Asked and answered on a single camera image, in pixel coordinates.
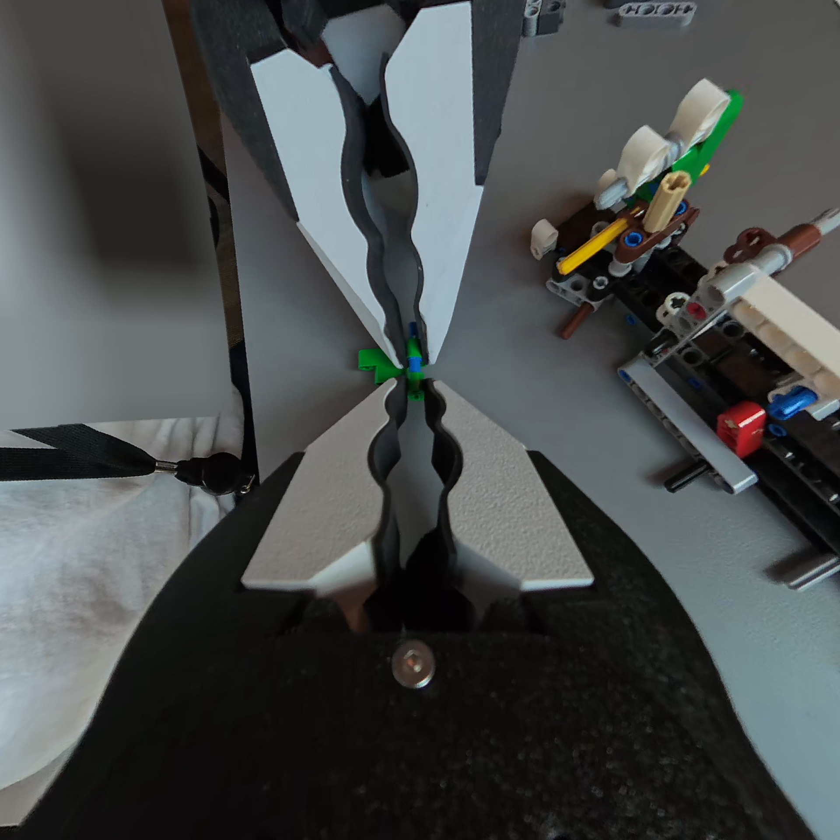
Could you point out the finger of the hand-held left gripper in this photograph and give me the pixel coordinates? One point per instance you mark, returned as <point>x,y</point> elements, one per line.
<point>302,144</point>
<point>443,151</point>

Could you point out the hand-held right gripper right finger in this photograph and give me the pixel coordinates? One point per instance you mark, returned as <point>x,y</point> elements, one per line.
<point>512,518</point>

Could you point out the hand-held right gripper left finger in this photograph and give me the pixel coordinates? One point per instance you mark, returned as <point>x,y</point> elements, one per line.
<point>315,518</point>

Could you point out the green lego axle connector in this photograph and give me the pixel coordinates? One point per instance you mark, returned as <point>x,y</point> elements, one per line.
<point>374,361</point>

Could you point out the green lego piece blue pin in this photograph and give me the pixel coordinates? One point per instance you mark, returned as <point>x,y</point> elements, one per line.
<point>414,364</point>

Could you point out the grey lego connector piece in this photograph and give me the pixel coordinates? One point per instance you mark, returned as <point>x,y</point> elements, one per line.
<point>541,23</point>

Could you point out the grey lego liftarm with holes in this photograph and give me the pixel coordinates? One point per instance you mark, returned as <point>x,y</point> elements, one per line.
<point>656,13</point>

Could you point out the grey lego beam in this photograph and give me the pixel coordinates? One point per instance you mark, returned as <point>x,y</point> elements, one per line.
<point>810,571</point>

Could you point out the lego technic model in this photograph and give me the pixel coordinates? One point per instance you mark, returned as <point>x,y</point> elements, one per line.
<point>781,321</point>

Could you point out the white shirt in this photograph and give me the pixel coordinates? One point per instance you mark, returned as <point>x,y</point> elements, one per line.
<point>85,590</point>

